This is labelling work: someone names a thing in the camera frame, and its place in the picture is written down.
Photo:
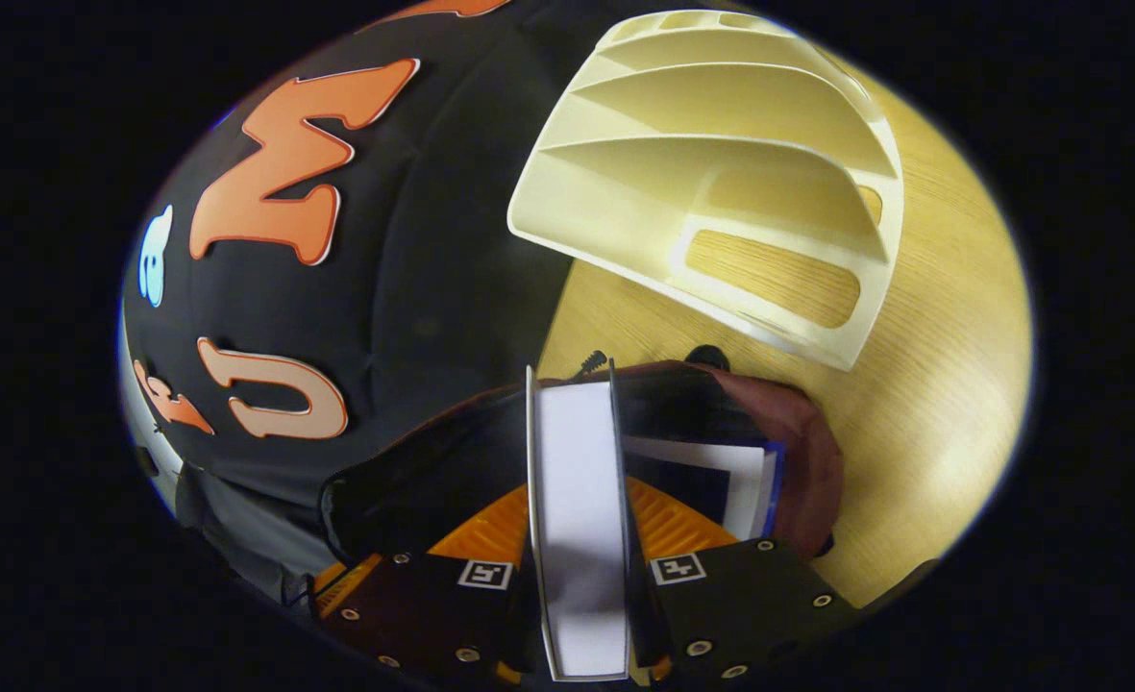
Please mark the white cover book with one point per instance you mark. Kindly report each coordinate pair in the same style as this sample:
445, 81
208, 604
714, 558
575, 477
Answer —
581, 500

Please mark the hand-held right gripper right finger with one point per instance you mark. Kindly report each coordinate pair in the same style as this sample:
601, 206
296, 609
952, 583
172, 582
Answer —
740, 605

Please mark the white plastic bookshelf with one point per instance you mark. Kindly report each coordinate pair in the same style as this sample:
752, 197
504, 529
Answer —
625, 183

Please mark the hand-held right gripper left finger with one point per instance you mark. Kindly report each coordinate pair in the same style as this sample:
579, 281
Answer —
432, 615

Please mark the maroon schoolbag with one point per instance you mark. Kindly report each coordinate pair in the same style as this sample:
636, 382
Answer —
807, 432

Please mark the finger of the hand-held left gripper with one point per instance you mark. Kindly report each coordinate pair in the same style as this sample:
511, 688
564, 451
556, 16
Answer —
346, 581

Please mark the blue cover book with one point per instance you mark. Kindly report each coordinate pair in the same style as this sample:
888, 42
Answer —
740, 481

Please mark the black backdrop cloth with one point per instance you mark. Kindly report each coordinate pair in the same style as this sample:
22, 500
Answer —
432, 259

